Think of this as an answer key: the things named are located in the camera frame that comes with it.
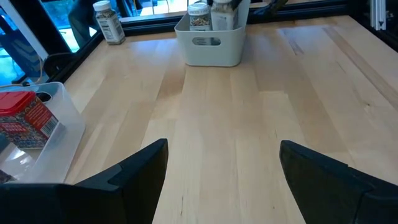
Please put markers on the white plastic bin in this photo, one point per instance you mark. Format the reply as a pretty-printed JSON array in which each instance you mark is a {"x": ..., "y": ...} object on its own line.
[{"x": 214, "y": 51}]

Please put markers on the white-lid spice jar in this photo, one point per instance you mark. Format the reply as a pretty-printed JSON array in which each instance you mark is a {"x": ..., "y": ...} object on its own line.
[
  {"x": 224, "y": 17},
  {"x": 109, "y": 25},
  {"x": 199, "y": 17}
]

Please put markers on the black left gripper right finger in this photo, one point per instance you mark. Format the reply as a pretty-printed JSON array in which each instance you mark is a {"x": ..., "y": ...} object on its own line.
[{"x": 335, "y": 199}]

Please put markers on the silver aluminium profile post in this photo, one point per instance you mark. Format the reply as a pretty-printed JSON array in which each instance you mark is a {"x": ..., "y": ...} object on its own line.
[{"x": 377, "y": 14}]

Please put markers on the clear plastic bin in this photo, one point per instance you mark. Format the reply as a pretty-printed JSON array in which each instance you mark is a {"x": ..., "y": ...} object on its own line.
[{"x": 62, "y": 137}]

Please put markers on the black pole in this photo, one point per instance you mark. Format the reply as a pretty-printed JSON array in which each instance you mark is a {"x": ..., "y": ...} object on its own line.
[{"x": 40, "y": 28}]

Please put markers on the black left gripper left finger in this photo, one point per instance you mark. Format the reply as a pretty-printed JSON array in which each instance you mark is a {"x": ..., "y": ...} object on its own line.
[{"x": 93, "y": 202}]

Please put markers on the red-lid spice tin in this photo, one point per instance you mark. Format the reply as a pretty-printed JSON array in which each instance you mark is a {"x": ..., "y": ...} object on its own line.
[{"x": 21, "y": 121}]

